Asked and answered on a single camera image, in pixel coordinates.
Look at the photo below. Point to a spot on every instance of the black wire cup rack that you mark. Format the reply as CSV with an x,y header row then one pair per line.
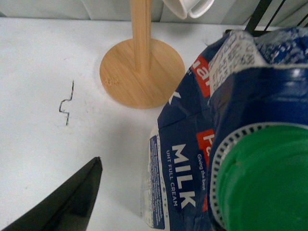
x,y
278,13

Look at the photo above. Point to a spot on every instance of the small white mug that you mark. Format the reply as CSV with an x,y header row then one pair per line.
x,y
192,8

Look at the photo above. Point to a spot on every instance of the wooden mug tree stand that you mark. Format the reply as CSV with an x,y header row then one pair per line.
x,y
141,72

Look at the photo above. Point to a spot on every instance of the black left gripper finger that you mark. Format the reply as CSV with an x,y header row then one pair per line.
x,y
69,207

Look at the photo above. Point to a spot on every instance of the blue white milk carton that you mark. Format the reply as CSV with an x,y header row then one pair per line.
x,y
229,151

